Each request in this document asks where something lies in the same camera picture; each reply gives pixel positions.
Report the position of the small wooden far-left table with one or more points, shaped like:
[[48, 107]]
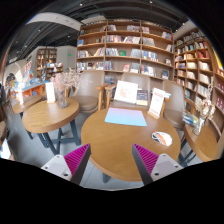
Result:
[[28, 102]]

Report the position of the beige armchair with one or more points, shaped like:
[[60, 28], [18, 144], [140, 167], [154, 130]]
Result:
[[175, 107], [91, 91], [143, 83]]

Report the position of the wooden bookshelf right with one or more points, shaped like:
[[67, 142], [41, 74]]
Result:
[[198, 71]]

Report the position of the round wooden table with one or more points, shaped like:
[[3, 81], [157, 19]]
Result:
[[46, 120], [111, 144], [204, 145]]

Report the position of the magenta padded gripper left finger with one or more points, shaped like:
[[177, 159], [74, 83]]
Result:
[[70, 167]]

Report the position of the beige armchair right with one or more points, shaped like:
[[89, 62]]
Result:
[[175, 107]]

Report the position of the orange display counter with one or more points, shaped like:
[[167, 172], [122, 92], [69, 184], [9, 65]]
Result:
[[32, 90]]

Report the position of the round wooden centre table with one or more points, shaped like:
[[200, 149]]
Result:
[[111, 144]]

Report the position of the white orange computer mouse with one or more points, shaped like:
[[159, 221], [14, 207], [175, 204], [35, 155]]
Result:
[[162, 138]]

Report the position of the large wooden bookshelf centre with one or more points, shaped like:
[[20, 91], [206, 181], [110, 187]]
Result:
[[117, 46]]

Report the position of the dark book on chair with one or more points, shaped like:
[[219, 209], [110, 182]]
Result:
[[142, 97]]

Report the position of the blue pink gradient mouse pad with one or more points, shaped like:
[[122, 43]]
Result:
[[125, 117]]

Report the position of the white picture book on chair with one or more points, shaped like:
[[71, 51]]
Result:
[[126, 92]]

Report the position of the beige armchair left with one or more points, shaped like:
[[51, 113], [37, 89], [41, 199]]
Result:
[[91, 91]]

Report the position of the right vase with dried flowers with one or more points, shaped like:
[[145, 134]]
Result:
[[206, 109]]

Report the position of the round wooden left table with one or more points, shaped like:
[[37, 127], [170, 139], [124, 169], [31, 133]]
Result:
[[46, 120]]

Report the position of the glass vase with dried flowers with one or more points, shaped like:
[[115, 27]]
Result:
[[63, 81]]

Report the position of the beige armchair middle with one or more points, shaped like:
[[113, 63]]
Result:
[[143, 83]]

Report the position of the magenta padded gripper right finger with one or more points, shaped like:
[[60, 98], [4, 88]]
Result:
[[152, 166]]

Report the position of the red white sign stand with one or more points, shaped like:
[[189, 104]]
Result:
[[156, 103]]

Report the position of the white sign on left table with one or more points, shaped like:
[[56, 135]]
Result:
[[50, 92]]

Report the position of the round wooden right table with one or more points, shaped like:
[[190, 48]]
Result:
[[204, 145]]

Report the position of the stack of books right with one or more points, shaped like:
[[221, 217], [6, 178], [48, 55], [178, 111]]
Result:
[[189, 118]]

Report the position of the distant wooden bookshelf left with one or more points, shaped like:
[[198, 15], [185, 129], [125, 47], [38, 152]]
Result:
[[46, 63]]

